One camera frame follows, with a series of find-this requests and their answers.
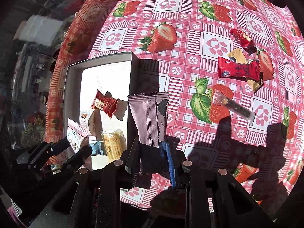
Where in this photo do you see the pink wafer bar packet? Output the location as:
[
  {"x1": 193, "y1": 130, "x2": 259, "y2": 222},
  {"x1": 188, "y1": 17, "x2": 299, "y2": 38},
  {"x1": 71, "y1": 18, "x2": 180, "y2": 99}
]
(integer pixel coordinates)
[{"x1": 127, "y1": 92, "x2": 170, "y2": 190}]

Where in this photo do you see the red twisted candy packet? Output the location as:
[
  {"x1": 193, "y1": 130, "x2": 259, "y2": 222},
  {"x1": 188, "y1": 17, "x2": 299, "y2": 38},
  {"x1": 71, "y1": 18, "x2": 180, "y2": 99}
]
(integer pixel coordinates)
[{"x1": 229, "y1": 29, "x2": 258, "y2": 55}]

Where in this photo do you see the yellow cake snack packet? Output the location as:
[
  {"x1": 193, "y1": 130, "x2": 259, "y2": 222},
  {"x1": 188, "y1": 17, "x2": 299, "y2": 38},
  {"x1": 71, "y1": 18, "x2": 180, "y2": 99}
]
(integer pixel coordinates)
[{"x1": 101, "y1": 129, "x2": 127, "y2": 162}]

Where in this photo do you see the white cranberry snack packet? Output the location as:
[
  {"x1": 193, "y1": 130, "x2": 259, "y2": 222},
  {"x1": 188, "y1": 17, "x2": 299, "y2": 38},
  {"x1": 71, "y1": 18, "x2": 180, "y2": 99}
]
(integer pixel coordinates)
[{"x1": 79, "y1": 111, "x2": 96, "y2": 135}]

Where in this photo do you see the white shallow box tray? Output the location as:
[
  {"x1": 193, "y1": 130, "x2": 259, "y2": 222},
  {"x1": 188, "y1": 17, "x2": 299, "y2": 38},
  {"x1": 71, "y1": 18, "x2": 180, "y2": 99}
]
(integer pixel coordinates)
[{"x1": 62, "y1": 52, "x2": 139, "y2": 148}]

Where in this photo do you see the clear dark snack bar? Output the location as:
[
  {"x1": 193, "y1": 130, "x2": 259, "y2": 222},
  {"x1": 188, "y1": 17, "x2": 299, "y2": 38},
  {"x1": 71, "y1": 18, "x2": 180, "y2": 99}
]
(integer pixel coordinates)
[{"x1": 212, "y1": 90, "x2": 256, "y2": 126}]

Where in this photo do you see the light blue wafer packet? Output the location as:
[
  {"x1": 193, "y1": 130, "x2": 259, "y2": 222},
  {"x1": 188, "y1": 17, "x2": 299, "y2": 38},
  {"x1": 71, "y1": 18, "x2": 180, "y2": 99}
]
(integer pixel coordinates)
[{"x1": 90, "y1": 140, "x2": 104, "y2": 155}]

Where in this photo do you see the red triangular snack packet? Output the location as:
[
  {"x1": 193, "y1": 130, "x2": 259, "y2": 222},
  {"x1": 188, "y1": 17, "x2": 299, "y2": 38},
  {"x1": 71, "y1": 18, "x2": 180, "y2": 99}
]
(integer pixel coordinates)
[{"x1": 91, "y1": 89, "x2": 118, "y2": 118}]

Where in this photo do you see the strawberry pattern tablecloth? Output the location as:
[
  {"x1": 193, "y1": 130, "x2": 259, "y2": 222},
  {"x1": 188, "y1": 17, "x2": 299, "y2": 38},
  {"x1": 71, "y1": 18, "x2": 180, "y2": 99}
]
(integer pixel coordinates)
[{"x1": 45, "y1": 0, "x2": 303, "y2": 213}]

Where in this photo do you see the red long candy packet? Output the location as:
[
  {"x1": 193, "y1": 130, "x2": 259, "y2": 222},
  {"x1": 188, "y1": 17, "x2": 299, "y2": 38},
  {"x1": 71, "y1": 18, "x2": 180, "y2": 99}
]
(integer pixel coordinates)
[{"x1": 217, "y1": 57, "x2": 260, "y2": 81}]

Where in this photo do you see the gold candy packet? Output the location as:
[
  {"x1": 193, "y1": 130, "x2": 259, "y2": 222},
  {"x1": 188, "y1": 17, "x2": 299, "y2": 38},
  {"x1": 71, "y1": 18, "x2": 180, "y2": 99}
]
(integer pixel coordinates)
[{"x1": 227, "y1": 48, "x2": 263, "y2": 93}]

